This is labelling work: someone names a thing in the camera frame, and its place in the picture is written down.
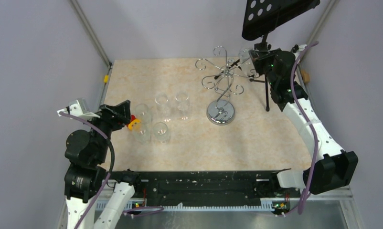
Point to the red yellow toy block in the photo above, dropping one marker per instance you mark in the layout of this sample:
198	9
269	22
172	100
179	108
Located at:
133	122

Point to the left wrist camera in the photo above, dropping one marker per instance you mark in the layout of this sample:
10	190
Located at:
78	108

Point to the clear wine glass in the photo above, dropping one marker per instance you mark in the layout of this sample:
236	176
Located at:
163	106
183	104

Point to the black music stand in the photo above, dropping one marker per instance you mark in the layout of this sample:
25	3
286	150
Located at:
261	18

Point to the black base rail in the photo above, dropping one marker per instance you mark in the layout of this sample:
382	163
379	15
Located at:
212	188

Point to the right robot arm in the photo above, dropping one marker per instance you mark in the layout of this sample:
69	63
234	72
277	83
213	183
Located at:
332	167

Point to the chrome wine glass rack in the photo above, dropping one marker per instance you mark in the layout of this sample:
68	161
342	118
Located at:
221	111

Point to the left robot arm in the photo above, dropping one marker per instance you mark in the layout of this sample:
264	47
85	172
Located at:
91	155

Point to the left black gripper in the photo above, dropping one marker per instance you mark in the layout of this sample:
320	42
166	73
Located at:
118	115

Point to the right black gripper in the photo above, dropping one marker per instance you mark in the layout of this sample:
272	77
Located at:
259	57

